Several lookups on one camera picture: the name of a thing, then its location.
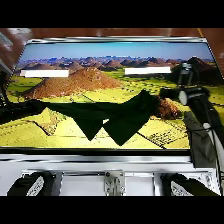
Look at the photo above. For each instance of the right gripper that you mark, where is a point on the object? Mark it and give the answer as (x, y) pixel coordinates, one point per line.
(169, 93)

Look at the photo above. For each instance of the dark green garment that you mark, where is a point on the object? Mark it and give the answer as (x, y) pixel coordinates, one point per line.
(123, 116)

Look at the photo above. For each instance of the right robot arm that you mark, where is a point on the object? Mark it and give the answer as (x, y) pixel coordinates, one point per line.
(200, 101)

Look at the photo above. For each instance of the silver frame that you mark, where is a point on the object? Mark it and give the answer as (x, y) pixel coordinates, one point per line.
(100, 163)

